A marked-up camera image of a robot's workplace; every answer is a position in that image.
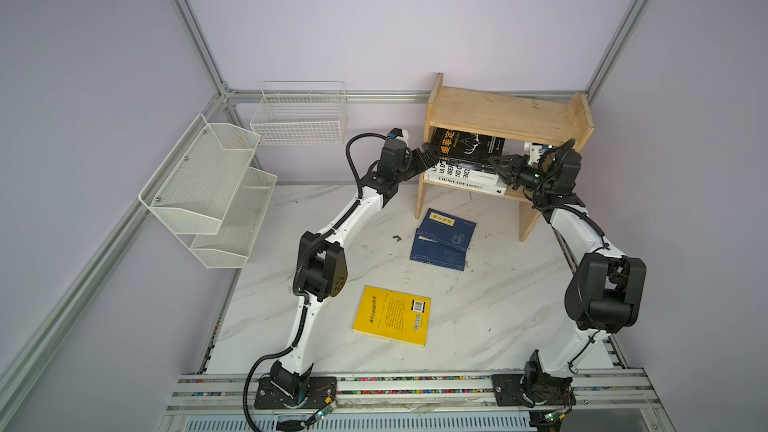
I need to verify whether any wrist white camera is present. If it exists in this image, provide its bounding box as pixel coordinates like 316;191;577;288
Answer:
387;128;409;143
524;142;552;164

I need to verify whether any white book with photo cover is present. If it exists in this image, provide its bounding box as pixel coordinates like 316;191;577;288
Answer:
424;172;507;196

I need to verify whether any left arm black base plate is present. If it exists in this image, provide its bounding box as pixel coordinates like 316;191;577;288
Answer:
251;376;338;410

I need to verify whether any white mesh wall bin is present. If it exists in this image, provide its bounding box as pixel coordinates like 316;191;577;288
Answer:
191;167;277;269
138;115;260;235

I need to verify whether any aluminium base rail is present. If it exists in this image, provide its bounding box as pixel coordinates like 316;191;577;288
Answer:
165;369;662;415

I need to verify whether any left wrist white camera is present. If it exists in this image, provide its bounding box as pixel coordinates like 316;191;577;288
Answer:
387;128;409;143

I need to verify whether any wooden two-tier bookshelf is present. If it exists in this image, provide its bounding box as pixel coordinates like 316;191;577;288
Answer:
415;73;600;245

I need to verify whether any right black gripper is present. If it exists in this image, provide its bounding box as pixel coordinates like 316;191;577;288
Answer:
486;156;551;195

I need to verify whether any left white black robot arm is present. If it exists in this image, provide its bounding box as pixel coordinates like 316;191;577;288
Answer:
242;128;438;410

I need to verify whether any black book with gold text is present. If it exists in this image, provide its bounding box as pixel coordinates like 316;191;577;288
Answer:
429;128;505;162

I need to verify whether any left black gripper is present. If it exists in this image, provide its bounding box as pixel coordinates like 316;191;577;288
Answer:
395;142;439;183

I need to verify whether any upper dark blue book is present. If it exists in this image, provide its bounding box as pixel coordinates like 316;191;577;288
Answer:
417;208;476;252

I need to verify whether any white book with black lettering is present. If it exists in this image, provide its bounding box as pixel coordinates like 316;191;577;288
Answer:
427;160;499;185

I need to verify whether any white wire wall basket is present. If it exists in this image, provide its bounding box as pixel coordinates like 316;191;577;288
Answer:
250;81;348;146

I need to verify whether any dark blue book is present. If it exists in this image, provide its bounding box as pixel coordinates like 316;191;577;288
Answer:
410;236;466;271
417;208;476;252

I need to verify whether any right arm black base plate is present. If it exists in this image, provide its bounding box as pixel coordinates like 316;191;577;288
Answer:
491;374;575;408

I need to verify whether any white ventilated cable duct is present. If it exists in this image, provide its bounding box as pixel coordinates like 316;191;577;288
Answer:
182;411;537;431

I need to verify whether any white mesh lower wall bin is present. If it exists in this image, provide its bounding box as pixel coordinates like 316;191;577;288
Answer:
191;167;277;269

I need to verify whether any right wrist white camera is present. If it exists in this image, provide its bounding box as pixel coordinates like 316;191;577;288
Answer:
524;142;552;164

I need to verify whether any lower dark blue book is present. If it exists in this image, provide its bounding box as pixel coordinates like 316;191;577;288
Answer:
410;236;466;271

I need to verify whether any yellow book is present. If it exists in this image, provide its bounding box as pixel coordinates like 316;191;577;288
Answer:
352;286;431;347

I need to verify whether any white mesh upper wall bin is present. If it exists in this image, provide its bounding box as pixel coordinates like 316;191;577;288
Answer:
138;115;260;235

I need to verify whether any black book with barcode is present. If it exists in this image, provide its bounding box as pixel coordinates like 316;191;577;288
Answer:
442;157;494;173

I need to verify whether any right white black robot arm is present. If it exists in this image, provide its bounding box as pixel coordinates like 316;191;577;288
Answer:
489;143;647;407

